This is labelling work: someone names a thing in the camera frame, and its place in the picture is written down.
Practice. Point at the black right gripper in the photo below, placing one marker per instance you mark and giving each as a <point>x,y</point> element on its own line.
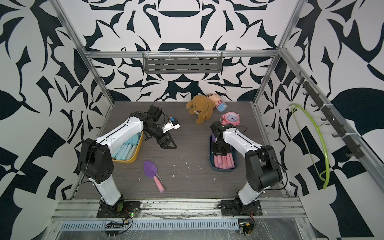
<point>227,150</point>

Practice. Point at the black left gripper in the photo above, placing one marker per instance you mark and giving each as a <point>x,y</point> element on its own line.
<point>164,146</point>

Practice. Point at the dark teal storage box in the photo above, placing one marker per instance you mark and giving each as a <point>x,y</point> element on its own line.
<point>212,139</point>

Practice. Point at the purple shovel pink handle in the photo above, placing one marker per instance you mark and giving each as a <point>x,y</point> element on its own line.
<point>151,171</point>
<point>225,163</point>

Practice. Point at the yellow plastic storage box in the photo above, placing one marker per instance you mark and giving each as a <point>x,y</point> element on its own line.
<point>133,159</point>

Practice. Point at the light blue shovel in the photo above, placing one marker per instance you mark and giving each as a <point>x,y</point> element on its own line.
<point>126,151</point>

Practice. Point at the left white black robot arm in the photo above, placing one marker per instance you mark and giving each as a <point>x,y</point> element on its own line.
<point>97,156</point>

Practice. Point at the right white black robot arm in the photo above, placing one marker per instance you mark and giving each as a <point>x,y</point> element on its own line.
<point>263,170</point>

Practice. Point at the pink alarm clock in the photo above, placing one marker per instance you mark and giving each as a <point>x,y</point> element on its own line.
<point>230,118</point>

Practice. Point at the small pig doll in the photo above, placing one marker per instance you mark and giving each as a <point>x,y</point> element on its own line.
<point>220,105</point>

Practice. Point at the brown plush dog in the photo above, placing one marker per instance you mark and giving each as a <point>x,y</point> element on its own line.
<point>201,106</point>

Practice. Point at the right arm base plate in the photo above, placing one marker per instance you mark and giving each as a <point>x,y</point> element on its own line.
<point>236,208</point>

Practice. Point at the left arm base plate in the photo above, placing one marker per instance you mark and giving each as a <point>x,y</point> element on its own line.
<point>119,210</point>

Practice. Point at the grey metal wall shelf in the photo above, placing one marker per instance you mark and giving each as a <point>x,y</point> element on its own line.
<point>182,62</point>

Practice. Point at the white perforated cable duct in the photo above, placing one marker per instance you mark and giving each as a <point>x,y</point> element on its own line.
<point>200,224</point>

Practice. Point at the black wall hook rail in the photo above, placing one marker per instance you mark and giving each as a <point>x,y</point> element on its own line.
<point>322,103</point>

